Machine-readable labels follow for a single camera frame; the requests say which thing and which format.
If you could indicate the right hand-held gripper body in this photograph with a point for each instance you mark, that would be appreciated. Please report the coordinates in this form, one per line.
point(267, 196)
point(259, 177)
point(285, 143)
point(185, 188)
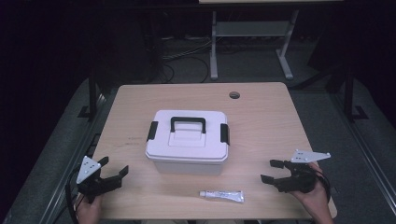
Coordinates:
point(300, 180)

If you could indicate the small white tube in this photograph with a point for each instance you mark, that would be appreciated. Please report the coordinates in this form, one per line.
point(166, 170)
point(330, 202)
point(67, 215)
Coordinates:
point(224, 196)

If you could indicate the white plastic storage box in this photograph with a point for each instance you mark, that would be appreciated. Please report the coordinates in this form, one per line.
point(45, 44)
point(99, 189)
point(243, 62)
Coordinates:
point(190, 166)

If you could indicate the person's right hand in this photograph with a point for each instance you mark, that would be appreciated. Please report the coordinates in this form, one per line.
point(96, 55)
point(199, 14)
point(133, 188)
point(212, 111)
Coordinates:
point(317, 202)

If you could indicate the person's left hand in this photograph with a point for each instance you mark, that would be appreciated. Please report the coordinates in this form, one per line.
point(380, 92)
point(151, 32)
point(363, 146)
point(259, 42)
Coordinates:
point(88, 212)

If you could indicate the black metal stand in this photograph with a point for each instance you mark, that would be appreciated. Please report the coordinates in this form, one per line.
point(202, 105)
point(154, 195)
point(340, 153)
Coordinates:
point(349, 93)
point(92, 93)

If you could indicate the aluminium floor rail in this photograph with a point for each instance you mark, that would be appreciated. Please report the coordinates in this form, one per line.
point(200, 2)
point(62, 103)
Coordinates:
point(70, 168)
point(370, 161)

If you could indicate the grey metal desk frame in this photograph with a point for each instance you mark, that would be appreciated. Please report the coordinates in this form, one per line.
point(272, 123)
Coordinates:
point(249, 28)

